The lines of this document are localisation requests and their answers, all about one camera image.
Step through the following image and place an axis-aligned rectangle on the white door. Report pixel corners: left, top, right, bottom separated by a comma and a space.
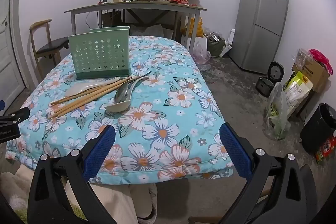
0, 0, 27, 114

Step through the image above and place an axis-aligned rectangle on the grey sack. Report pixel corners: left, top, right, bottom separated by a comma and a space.
130, 25, 174, 39

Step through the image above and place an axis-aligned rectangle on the person's white shoe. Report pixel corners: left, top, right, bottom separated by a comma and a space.
136, 183, 158, 219

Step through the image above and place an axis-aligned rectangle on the silver refrigerator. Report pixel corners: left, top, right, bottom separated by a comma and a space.
228, 0, 289, 75

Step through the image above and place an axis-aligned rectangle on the brown cardboard box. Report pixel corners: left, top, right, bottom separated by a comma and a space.
291, 59, 330, 93

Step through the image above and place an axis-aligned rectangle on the black rice cooker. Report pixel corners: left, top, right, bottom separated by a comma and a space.
256, 61, 285, 98

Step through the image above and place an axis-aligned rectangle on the fluffy cream green rug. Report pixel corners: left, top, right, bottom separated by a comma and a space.
0, 158, 79, 224

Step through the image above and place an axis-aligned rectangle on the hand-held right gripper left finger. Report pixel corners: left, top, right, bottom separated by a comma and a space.
28, 124, 117, 224

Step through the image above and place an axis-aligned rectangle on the white ceramic spoon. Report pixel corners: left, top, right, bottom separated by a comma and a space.
64, 77, 121, 97
104, 76, 150, 113

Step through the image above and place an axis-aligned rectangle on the blue floral blanket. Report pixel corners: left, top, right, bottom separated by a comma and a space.
5, 35, 234, 185

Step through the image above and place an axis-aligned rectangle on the crumpled clear plastic bag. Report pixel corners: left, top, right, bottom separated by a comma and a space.
297, 48, 314, 67

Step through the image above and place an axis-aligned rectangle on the black trash bin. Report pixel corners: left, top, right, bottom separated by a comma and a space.
300, 103, 336, 153

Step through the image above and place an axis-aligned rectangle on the person's leg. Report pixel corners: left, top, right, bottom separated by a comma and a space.
64, 182, 138, 224

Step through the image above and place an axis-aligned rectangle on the yellow plastic bag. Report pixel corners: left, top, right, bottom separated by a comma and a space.
185, 17, 205, 38

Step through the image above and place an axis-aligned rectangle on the wooden chair dark seat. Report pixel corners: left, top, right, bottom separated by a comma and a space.
29, 19, 70, 80

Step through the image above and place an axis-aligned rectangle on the green perforated utensil holder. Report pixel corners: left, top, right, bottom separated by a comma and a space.
68, 26, 132, 80

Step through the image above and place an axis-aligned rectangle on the clear bag of greens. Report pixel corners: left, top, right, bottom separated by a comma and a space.
264, 82, 292, 140

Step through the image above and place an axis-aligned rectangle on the metal spoon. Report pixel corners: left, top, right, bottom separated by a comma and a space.
115, 71, 152, 104

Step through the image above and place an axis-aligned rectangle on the light wooden table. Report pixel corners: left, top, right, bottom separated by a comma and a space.
64, 1, 207, 50

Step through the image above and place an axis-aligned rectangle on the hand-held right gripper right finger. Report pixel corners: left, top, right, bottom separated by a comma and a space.
219, 123, 328, 224

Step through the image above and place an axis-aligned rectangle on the dark green bag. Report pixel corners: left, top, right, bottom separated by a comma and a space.
206, 32, 226, 56

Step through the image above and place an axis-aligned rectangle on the pale pink plastic bag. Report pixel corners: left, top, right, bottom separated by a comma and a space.
193, 42, 212, 64

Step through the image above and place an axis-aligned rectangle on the red snack packet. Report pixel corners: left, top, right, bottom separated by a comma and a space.
315, 135, 336, 164

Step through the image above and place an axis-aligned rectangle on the brown carton under table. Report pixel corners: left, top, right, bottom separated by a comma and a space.
102, 10, 122, 28

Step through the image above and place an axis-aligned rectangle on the yellow rice bag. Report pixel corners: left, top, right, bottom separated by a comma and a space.
282, 70, 314, 119

